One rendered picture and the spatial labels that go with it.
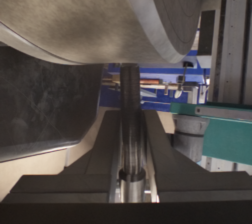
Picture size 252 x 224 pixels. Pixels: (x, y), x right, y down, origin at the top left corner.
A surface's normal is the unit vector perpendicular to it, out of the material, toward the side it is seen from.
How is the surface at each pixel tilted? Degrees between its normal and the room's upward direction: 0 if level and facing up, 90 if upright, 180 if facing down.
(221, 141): 90
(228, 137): 90
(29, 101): 90
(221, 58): 90
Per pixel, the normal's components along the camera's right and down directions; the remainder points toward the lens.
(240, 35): -0.47, -0.10
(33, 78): 0.89, 0.09
